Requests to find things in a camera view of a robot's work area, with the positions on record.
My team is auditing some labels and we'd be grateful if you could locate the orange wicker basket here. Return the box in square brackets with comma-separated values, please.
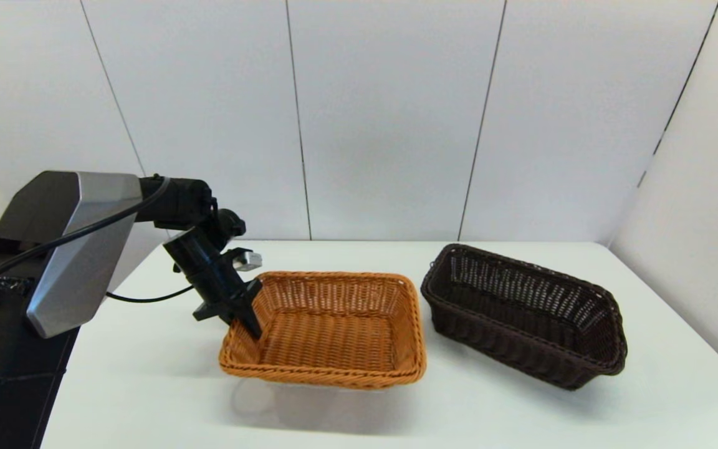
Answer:
[218, 270, 428, 390]

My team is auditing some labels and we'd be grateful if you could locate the dark brown wicker basket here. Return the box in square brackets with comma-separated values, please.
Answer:
[420, 243, 628, 391]

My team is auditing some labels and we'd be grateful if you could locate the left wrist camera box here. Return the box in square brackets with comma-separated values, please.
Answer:
[229, 248, 264, 273]

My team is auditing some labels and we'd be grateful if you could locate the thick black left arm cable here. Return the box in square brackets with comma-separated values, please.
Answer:
[0, 176, 196, 381]

